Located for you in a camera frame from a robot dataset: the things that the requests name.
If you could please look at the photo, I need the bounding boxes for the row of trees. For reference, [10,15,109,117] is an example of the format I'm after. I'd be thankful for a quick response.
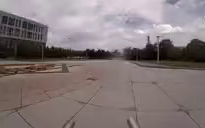
[43,38,205,64]

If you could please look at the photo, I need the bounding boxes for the short concrete block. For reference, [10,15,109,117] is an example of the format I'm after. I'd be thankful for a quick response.
[61,63,70,74]

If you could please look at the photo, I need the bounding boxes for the pole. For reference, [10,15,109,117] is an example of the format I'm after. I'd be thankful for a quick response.
[155,35,161,64]

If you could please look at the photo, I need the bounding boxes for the grey concrete slab pavement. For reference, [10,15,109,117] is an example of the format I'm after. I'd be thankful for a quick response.
[0,59,205,128]

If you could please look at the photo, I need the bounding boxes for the grass strip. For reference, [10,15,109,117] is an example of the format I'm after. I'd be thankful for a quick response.
[133,59,205,70]

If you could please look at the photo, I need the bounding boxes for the bare soil bed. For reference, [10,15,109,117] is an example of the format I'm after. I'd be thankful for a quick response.
[0,63,81,79]

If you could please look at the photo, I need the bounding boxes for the pale building with window rows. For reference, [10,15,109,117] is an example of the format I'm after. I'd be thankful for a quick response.
[0,7,49,60]

